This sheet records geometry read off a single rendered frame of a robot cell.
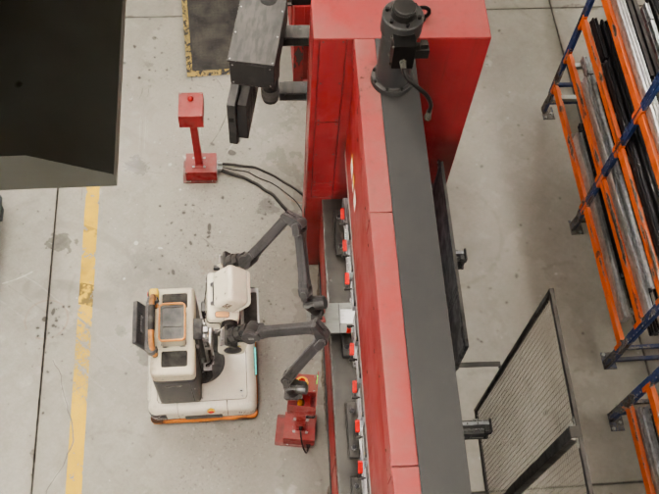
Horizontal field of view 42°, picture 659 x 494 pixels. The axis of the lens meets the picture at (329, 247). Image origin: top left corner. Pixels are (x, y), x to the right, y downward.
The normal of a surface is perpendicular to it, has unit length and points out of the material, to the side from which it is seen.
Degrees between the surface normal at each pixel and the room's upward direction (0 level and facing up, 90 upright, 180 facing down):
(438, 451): 0
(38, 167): 90
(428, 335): 0
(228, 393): 0
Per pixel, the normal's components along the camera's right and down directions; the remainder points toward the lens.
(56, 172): 0.07, 0.88
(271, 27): 0.05, -0.48
